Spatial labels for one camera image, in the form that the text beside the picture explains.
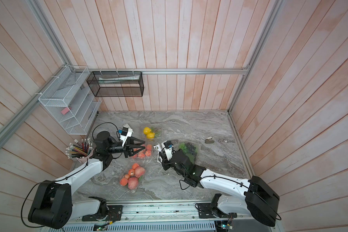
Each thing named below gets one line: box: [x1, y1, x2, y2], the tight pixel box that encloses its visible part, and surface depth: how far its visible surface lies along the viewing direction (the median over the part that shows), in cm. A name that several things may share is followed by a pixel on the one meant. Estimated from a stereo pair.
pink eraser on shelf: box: [60, 106, 70, 116], surface depth 84 cm
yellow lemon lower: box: [146, 132, 156, 141], surface depth 103 cm
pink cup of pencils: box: [65, 137, 94, 163], surface depth 85 cm
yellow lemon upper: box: [143, 126, 152, 135], surface depth 104 cm
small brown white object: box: [204, 136, 215, 144], surface depth 103 cm
